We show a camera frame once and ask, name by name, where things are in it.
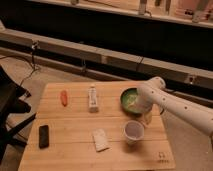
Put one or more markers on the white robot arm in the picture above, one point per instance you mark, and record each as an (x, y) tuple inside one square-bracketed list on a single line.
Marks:
[(152, 92)]

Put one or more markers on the black stand left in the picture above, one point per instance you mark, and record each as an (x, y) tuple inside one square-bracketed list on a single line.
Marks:
[(10, 93)]

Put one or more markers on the black phone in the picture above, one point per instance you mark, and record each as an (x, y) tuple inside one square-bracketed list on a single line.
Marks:
[(43, 136)]

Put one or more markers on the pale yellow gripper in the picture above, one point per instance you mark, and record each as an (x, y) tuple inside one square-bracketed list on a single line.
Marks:
[(147, 118)]

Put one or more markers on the green ceramic bowl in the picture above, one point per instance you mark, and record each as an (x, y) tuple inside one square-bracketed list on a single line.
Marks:
[(127, 100)]

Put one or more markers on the white sponge block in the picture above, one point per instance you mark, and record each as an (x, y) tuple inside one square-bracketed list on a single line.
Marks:
[(100, 140)]

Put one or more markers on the orange carrot toy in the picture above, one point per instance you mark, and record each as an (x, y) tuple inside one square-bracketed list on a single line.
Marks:
[(64, 98)]

